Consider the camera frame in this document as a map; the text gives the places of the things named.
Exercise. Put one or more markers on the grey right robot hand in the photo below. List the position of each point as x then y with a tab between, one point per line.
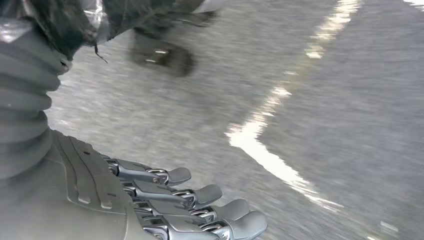
66	205

